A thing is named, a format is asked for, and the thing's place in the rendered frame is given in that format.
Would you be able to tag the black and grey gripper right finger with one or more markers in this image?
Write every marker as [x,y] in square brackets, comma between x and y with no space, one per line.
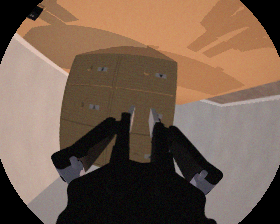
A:
[193,166]

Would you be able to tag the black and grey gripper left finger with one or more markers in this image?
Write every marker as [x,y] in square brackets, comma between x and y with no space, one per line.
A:
[73,161]

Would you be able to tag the small tan wooden chest of drawers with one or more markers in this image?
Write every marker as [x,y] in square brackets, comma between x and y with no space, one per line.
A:
[111,98]

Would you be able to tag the brown drawer front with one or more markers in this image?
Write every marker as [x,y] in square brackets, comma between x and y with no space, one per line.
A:
[86,105]
[70,133]
[102,74]
[123,100]
[132,75]
[140,149]

